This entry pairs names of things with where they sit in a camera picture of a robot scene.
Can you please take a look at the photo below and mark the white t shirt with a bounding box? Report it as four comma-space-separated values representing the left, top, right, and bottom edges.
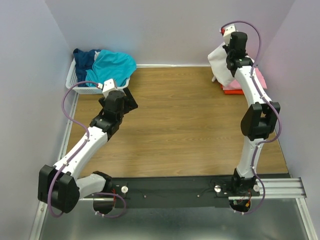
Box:
207, 43, 235, 87

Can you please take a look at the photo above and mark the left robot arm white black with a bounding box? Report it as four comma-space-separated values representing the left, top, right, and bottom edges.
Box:
37, 87, 138, 214

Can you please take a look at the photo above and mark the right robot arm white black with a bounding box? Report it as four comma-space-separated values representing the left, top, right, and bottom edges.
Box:
221, 28, 281, 196

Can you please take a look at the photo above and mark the white plastic laundry basket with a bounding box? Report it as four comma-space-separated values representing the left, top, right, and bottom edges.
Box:
65, 59, 130, 95

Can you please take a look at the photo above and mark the pink folded t shirt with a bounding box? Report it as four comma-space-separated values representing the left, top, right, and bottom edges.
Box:
225, 68, 267, 90

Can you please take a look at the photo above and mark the teal t shirt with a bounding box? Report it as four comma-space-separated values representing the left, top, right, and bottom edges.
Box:
85, 49, 137, 87

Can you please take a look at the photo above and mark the orange folded t shirt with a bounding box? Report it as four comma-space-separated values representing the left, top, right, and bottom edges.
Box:
220, 84, 244, 95

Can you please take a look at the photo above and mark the navy blue t shirt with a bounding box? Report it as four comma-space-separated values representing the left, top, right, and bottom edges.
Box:
73, 48, 101, 83

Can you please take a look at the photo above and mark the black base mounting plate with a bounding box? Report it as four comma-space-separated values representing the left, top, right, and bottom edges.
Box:
92, 174, 261, 211

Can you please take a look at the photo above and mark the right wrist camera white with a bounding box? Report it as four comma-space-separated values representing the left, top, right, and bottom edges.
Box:
220, 24, 237, 46

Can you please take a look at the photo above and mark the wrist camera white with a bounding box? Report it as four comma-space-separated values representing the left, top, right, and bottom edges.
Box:
220, 24, 237, 46
102, 78, 117, 98

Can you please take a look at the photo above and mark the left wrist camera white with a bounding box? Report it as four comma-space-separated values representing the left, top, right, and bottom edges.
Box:
102, 78, 117, 98

